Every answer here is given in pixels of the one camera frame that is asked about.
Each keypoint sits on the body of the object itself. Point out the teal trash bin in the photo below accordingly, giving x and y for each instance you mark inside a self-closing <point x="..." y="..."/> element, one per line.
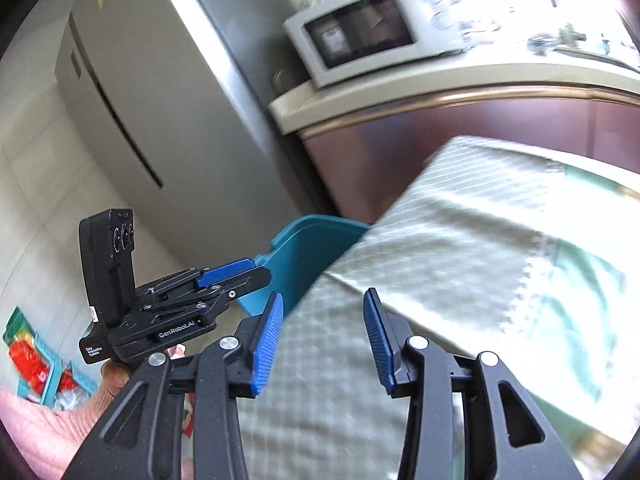
<point x="299" y="254"/>

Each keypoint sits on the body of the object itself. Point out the patterned tablecloth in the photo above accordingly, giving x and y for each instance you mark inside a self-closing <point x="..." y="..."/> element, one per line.
<point x="528" y="253"/>

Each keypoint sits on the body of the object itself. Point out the person's left hand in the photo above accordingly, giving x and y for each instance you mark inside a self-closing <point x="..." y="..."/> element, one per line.
<point x="115" y="375"/>

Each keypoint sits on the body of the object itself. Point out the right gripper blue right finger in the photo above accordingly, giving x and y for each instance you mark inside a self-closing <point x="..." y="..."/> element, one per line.
<point x="409" y="366"/>

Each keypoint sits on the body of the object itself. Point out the kitchen counter with cabinets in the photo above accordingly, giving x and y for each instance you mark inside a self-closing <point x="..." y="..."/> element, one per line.
<point x="371" y="136"/>

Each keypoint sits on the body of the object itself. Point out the teal basket with packets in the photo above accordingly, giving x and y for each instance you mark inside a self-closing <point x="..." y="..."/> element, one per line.
<point x="43" y="377"/>

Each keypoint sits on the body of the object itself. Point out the pink sleeve left forearm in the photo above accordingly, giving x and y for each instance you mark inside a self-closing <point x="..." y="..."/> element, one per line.
<point x="47" y="438"/>

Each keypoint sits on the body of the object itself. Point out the grey refrigerator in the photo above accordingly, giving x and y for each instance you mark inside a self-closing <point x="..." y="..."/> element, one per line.
<point x="172" y="98"/>

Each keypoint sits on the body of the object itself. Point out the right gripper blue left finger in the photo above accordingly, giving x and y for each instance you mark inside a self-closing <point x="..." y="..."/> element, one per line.
<point x="232" y="368"/>

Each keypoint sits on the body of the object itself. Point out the white microwave oven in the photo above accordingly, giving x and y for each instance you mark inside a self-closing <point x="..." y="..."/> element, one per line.
<point x="338" y="40"/>

